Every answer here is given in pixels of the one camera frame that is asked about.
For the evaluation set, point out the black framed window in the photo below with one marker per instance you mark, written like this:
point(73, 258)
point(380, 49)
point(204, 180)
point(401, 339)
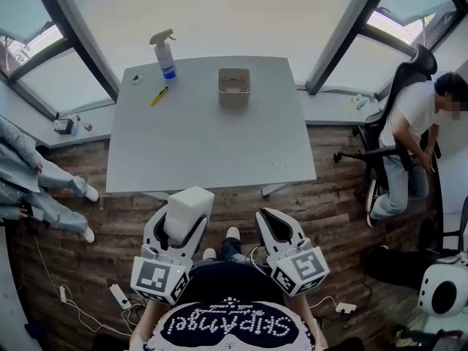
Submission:
point(351, 24)

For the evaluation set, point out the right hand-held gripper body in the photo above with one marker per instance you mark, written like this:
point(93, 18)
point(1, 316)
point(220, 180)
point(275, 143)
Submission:
point(303, 265)

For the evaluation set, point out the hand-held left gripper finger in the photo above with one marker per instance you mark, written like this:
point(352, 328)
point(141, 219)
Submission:
point(195, 238)
point(150, 232)

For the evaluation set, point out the person's black printed top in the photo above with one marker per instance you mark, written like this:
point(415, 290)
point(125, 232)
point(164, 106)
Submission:
point(234, 287)

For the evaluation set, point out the white rounded device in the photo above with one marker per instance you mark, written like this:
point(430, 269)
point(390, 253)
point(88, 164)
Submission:
point(431, 287)

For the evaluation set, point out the yellow utility knife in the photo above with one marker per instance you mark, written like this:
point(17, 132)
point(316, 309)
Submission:
point(159, 96)

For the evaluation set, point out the black office chair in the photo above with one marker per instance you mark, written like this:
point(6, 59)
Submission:
point(413, 71)

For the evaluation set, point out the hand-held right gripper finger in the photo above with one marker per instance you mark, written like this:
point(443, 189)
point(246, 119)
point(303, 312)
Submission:
point(261, 232)
point(296, 234)

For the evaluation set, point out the person's right forearm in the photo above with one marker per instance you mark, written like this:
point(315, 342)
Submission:
point(307, 313)

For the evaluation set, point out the white spray bottle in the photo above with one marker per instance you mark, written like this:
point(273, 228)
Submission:
point(165, 59)

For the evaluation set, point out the colourful small trinkets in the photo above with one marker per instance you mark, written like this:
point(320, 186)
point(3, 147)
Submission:
point(360, 102)

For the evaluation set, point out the black floor bag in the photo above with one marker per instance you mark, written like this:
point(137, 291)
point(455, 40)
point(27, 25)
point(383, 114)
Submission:
point(395, 269)

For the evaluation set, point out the blue plastic bottle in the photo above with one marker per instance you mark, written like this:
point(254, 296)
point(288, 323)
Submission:
point(75, 130)

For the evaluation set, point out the white foam block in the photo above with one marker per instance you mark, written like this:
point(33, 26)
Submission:
point(188, 210)

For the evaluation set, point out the small red-capped bottle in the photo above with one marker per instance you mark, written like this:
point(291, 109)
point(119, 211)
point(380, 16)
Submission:
point(87, 126)

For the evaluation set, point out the grey box with dark side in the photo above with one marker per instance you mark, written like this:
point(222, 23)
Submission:
point(64, 126)

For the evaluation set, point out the beige square container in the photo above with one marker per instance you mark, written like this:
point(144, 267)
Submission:
point(234, 99)

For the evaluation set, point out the person's white shoe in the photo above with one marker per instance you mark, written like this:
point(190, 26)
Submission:
point(232, 232)
point(209, 253)

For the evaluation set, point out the person's left forearm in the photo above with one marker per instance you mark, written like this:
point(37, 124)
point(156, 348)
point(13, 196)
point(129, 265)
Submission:
point(153, 316)

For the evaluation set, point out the person's dark jeans leg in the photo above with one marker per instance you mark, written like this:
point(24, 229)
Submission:
point(234, 251)

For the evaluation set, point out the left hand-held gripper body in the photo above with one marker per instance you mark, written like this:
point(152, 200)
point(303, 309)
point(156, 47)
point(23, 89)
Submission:
point(153, 276)

